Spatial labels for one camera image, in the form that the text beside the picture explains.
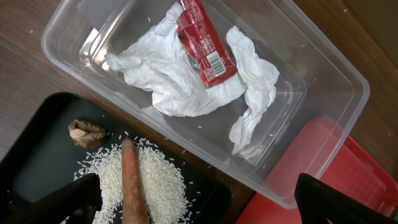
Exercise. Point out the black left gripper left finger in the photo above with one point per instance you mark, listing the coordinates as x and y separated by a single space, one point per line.
76 202

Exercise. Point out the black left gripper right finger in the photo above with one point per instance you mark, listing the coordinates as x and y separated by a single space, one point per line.
318 203

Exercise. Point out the orange carrot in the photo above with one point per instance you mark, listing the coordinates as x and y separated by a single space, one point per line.
134 208

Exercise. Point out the brown food scrap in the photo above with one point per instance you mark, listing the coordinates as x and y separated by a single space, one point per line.
85 134

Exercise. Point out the white rice pile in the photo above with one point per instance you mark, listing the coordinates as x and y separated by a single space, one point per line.
164 187

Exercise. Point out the white tissue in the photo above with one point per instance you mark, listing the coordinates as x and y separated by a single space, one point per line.
158 62

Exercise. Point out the red snack wrapper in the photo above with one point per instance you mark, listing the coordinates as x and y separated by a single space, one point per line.
203 45

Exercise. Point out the black waste tray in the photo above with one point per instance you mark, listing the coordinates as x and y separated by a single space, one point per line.
44 159

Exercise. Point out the clear plastic waste bin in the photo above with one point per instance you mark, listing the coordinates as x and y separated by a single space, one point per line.
319 93

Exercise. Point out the red serving tray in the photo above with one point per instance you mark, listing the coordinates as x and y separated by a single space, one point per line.
353 172

